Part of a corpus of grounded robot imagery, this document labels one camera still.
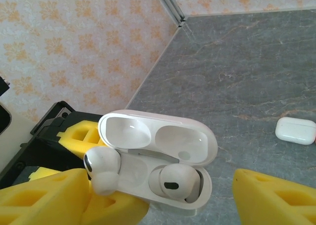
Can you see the aluminium frame post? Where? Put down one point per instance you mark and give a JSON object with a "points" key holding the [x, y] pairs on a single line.
{"points": [[170, 8]]}

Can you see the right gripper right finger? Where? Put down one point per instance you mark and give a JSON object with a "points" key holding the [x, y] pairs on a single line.
{"points": [[279, 202]]}

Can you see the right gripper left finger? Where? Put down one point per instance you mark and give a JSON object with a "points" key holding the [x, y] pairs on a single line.
{"points": [[37, 200]]}

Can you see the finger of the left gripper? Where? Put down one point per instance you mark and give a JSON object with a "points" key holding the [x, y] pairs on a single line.
{"points": [[74, 138], [118, 210]]}

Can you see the white earbud charging case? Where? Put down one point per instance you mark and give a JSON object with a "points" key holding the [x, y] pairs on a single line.
{"points": [[172, 141], [295, 131]]}

